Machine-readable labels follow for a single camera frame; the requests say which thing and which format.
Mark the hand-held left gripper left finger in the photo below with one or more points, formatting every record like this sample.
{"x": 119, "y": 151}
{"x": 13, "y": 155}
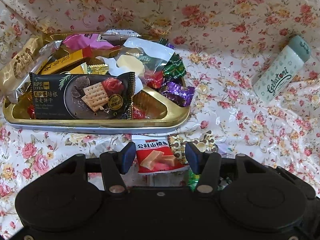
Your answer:
{"x": 126, "y": 158}

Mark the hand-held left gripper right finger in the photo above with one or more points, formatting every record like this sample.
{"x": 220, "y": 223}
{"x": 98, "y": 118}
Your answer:
{"x": 193, "y": 158}

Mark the red white snack packet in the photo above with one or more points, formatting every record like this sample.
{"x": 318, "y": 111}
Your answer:
{"x": 155, "y": 155}

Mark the gold oval tin tray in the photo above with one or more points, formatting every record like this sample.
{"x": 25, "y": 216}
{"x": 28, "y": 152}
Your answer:
{"x": 172, "y": 111}

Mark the green foil candy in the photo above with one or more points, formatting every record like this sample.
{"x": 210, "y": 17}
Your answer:
{"x": 193, "y": 180}
{"x": 175, "y": 67}
{"x": 167, "y": 43}

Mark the brown patterned snack packet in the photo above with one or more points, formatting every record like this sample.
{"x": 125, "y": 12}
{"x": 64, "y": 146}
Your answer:
{"x": 176, "y": 142}

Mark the red foil candy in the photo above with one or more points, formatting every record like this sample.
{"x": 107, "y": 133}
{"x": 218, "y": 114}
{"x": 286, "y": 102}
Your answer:
{"x": 136, "y": 112}
{"x": 31, "y": 112}
{"x": 153, "y": 78}

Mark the purple foil candy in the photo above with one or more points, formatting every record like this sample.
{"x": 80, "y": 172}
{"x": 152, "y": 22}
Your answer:
{"x": 178, "y": 93}

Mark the black cracker packet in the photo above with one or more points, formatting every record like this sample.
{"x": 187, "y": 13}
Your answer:
{"x": 62, "y": 97}

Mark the small gold foil packet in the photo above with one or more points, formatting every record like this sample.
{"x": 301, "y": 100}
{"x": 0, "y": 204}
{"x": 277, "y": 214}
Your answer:
{"x": 98, "y": 69}

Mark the clear packet with white pieces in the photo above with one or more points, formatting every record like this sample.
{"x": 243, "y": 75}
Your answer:
{"x": 142, "y": 51}

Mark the orange yellow snack packet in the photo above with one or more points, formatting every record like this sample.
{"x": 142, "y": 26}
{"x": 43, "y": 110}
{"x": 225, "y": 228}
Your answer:
{"x": 65, "y": 61}

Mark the pale green floral bottle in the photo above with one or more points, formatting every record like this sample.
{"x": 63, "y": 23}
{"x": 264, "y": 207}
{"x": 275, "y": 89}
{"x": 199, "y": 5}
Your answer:
{"x": 277, "y": 75}

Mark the silver brown snack packet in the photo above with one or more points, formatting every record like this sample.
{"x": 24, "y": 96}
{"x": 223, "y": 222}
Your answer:
{"x": 110, "y": 39}

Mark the pink snack packet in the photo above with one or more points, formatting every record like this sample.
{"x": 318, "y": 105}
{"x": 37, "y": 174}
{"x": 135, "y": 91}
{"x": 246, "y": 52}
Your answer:
{"x": 85, "y": 41}

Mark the long gold snack packet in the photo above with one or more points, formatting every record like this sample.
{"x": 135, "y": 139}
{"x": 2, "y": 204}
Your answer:
{"x": 20, "y": 65}

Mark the floral tablecloth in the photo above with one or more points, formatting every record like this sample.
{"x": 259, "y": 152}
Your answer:
{"x": 225, "y": 17}

